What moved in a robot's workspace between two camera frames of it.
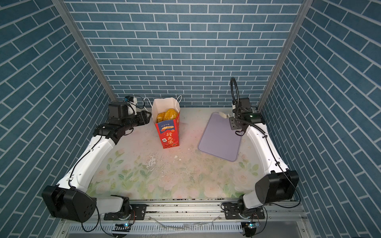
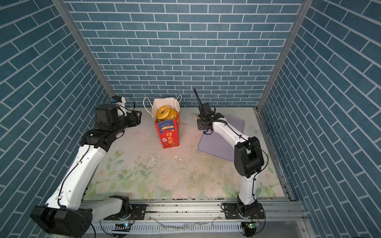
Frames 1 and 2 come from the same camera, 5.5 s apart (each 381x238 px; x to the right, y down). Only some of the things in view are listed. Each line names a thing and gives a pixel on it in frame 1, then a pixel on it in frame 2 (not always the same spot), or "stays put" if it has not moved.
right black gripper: (232, 123) -> (199, 127)
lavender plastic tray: (218, 138) stays put
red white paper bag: (168, 131) stays put
